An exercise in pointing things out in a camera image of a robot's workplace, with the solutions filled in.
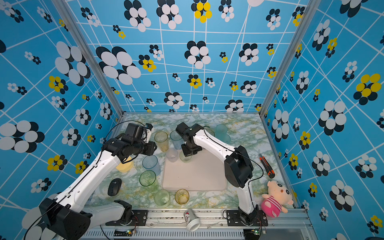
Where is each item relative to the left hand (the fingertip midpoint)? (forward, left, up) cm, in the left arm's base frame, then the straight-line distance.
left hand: (154, 145), depth 78 cm
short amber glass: (-20, -15, -20) cm, 32 cm away
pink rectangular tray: (-5, -28, -23) cm, 37 cm away
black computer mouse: (-16, +23, -19) cm, 34 cm away
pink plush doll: (-23, -63, -13) cm, 68 cm away
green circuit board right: (-36, -51, -20) cm, 65 cm away
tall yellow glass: (+14, +1, -14) cm, 20 cm away
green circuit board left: (-36, +16, -23) cm, 46 cm away
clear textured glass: (+5, -7, -18) cm, 20 cm away
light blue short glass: (-3, +5, -14) cm, 15 cm away
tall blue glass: (+9, -11, -7) cm, 16 cm away
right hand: (+1, -19, -11) cm, 22 cm away
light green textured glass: (+1, -15, -17) cm, 23 cm away
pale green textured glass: (-21, -4, -20) cm, 29 cm away
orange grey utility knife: (-8, -66, -18) cm, 69 cm away
